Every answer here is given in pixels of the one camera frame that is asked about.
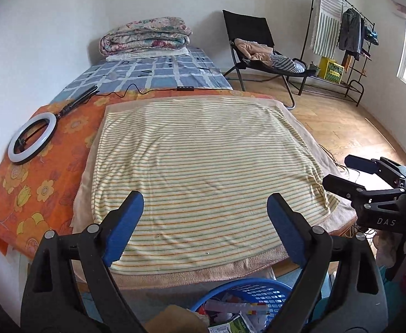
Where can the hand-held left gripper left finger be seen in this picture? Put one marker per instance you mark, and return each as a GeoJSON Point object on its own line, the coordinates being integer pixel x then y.
{"type": "Point", "coordinates": [126, 222]}

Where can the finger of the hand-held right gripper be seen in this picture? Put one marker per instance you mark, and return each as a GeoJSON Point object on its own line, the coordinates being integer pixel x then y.
{"type": "Point", "coordinates": [360, 164]}
{"type": "Point", "coordinates": [341, 185]}

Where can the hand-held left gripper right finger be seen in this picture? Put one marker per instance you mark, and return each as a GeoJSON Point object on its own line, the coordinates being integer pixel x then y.
{"type": "Point", "coordinates": [286, 225]}

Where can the blue plastic basket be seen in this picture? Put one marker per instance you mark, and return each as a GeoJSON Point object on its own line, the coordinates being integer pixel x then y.
{"type": "Point", "coordinates": [255, 286]}

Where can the colourful tissue packet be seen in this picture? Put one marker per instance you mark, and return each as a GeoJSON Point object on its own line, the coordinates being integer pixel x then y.
{"type": "Point", "coordinates": [237, 308]}

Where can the green white milk carton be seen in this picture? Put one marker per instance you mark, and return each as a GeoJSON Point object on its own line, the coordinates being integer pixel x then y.
{"type": "Point", "coordinates": [239, 326]}

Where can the person's right hand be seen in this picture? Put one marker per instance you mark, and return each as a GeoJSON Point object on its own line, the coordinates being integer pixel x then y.
{"type": "Point", "coordinates": [386, 249]}

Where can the black clothes rack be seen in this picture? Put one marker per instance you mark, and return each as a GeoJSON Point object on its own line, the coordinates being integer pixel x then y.
{"type": "Point", "coordinates": [331, 84]}

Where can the person's teal trousers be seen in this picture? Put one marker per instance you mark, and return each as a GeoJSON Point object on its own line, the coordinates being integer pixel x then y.
{"type": "Point", "coordinates": [393, 305]}

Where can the peach blanket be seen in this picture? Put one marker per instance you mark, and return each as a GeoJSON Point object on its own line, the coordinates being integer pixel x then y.
{"type": "Point", "coordinates": [203, 275]}

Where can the orange floral bed sheet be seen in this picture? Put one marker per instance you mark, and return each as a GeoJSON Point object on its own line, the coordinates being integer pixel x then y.
{"type": "Point", "coordinates": [50, 166]}

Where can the striped yellow towel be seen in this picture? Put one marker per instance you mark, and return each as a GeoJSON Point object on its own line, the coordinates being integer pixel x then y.
{"type": "Point", "coordinates": [206, 166]}

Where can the yellow plastic crate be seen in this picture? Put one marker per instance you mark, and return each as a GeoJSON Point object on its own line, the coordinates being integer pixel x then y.
{"type": "Point", "coordinates": [331, 71]}

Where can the brown cardboard piece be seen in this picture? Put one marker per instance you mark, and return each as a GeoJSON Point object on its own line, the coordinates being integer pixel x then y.
{"type": "Point", "coordinates": [175, 321]}

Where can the striped garment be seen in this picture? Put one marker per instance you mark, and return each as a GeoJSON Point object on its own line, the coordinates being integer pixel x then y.
{"type": "Point", "coordinates": [288, 65]}

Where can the teal hanging garment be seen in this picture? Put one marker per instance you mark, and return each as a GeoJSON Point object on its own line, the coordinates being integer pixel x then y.
{"type": "Point", "coordinates": [371, 34]}

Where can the black tripod stand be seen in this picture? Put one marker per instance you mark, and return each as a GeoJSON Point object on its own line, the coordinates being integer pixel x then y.
{"type": "Point", "coordinates": [81, 97]}

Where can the dark hanging jacket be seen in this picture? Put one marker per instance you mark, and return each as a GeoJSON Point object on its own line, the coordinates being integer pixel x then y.
{"type": "Point", "coordinates": [350, 31]}

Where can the green striped hanging towel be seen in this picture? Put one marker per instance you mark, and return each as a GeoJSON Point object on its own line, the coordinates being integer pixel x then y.
{"type": "Point", "coordinates": [327, 24]}

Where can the blue checked bed sheet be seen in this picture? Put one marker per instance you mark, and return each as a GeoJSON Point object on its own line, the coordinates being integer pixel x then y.
{"type": "Point", "coordinates": [161, 73]}

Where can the beige clothes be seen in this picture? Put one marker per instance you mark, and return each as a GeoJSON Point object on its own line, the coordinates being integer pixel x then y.
{"type": "Point", "coordinates": [255, 50]}

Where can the white pillow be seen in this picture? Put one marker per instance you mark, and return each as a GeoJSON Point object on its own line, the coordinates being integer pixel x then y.
{"type": "Point", "coordinates": [130, 56]}

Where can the black folding chair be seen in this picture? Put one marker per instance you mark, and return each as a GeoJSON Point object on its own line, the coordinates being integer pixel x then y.
{"type": "Point", "coordinates": [248, 27]}

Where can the folded floral quilt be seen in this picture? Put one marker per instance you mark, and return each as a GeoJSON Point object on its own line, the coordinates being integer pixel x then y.
{"type": "Point", "coordinates": [144, 34]}

